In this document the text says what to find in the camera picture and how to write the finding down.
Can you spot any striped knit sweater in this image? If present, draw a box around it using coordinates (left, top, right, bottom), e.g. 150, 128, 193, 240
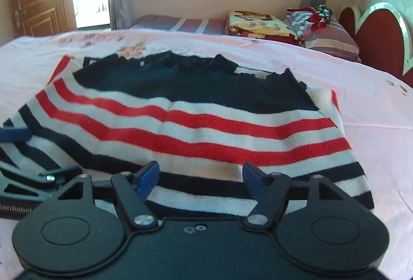
1, 51, 375, 217

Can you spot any pink floral bed sheet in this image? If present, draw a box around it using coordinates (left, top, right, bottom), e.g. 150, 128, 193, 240
1, 29, 412, 279

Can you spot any striped pillow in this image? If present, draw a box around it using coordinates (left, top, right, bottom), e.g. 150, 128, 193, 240
286, 7, 361, 63

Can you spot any yellow red folded blanket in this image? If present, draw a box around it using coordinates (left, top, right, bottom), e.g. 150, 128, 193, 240
224, 10, 301, 46

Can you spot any striped mattress cover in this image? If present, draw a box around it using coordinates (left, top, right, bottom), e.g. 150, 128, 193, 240
132, 14, 224, 35

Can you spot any red white heart headboard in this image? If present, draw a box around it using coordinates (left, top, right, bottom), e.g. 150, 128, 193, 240
339, 2, 412, 86

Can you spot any shiny gift bow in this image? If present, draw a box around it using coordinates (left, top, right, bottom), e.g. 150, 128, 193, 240
315, 4, 332, 22

